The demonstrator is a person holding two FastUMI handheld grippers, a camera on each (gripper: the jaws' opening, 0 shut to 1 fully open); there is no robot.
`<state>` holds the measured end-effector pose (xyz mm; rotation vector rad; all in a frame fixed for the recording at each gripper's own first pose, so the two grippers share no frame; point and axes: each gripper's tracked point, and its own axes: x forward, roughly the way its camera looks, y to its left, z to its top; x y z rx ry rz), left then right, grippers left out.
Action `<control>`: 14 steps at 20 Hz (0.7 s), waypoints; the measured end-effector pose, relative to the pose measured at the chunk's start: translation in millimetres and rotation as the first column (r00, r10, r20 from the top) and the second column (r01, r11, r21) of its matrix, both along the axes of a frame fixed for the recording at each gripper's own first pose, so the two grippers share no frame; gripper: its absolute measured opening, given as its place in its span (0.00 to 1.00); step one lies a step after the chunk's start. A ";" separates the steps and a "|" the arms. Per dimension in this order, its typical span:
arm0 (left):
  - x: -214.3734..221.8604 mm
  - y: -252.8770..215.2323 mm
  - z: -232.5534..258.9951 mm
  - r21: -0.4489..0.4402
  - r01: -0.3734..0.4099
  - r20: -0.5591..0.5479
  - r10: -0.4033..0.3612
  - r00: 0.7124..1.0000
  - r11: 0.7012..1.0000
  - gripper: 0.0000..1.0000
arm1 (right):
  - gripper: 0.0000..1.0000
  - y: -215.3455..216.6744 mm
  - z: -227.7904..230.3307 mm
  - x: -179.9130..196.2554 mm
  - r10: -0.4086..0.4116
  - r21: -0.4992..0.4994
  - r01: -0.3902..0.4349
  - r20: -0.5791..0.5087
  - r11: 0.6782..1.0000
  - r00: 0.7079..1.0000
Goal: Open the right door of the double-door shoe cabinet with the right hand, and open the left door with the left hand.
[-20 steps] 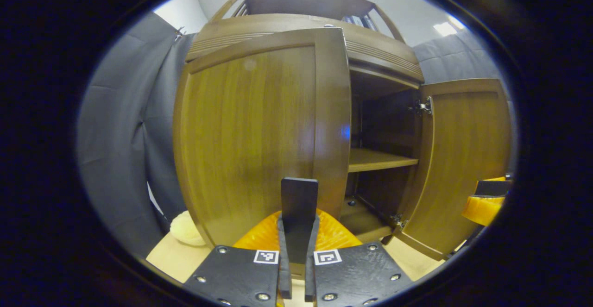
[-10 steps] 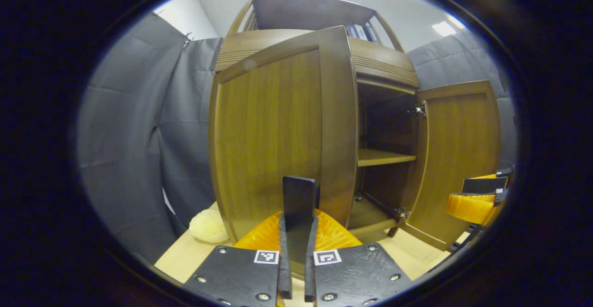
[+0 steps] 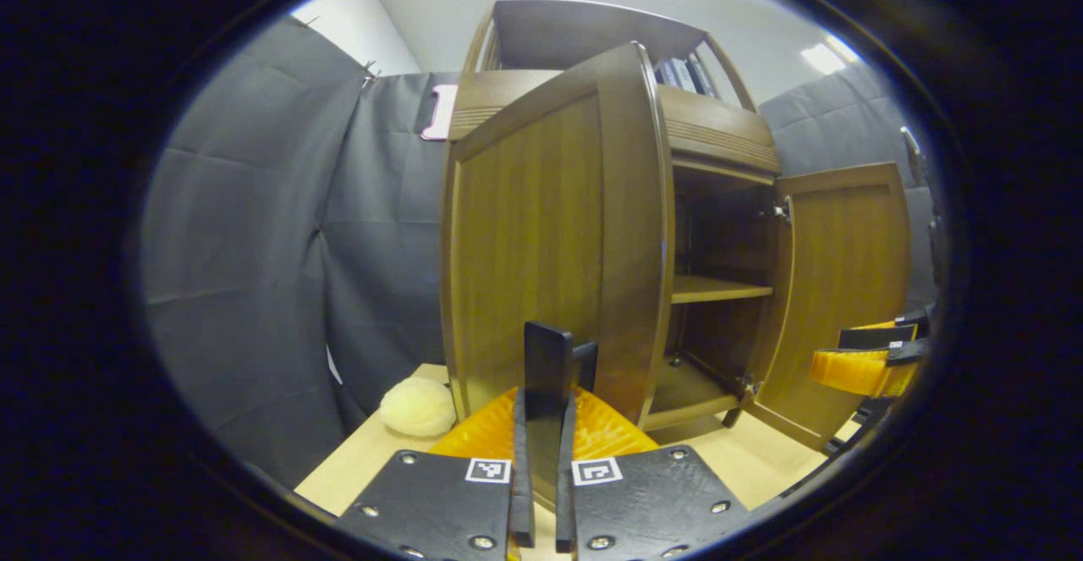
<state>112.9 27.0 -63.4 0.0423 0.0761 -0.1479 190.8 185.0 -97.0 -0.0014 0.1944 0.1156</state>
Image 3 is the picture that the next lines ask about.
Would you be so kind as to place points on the dark tall book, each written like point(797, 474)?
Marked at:
point(702, 74)

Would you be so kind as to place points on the light grey book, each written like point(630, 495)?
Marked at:
point(684, 74)

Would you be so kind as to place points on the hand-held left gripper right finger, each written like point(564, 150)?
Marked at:
point(565, 510)

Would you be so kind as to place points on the small ceiling light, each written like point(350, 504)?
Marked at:
point(829, 55)

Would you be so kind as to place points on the metal door hinge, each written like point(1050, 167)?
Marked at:
point(746, 387)
point(780, 210)

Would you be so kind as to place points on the dark grey book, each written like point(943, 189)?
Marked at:
point(668, 73)

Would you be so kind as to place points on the wooden inner cabinet shelf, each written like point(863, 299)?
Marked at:
point(719, 288)

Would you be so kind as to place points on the pale yellow fluffy ball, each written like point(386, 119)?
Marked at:
point(417, 406)

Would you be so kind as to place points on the wooden cabinet drawer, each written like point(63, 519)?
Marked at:
point(719, 129)

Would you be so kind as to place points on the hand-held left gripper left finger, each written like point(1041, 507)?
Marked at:
point(522, 493)

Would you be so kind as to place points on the black backdrop cloth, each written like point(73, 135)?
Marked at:
point(245, 248)

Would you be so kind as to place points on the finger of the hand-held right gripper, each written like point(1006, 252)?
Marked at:
point(876, 337)
point(854, 371)

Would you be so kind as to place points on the wooden double-door shoe cabinet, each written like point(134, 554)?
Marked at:
point(719, 129)

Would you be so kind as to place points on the wooden cabinet door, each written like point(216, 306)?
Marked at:
point(846, 290)
point(533, 248)

